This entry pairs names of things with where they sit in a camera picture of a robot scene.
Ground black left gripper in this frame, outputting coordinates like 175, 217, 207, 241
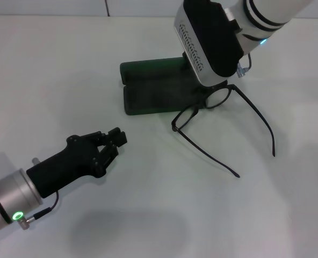
26, 127, 129, 199

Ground black glasses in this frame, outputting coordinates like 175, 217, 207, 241
171, 83, 277, 178

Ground green glasses case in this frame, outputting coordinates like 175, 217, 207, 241
120, 56, 203, 116

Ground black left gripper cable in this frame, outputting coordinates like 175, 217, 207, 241
32, 191, 60, 219

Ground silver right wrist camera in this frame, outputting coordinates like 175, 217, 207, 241
174, 0, 244, 87

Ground grey right gripper cable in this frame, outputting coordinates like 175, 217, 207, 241
236, 52, 253, 78

